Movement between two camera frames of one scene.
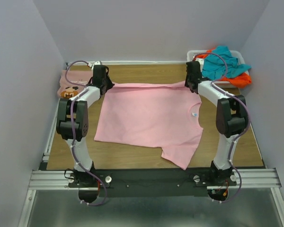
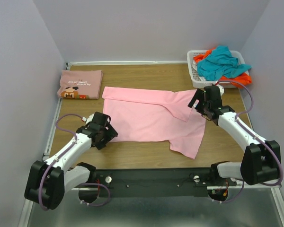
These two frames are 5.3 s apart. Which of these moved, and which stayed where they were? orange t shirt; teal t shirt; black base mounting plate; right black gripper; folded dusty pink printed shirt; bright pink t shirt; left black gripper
Moved: bright pink t shirt; left black gripper; right black gripper
Stayed: folded dusty pink printed shirt; black base mounting plate; orange t shirt; teal t shirt
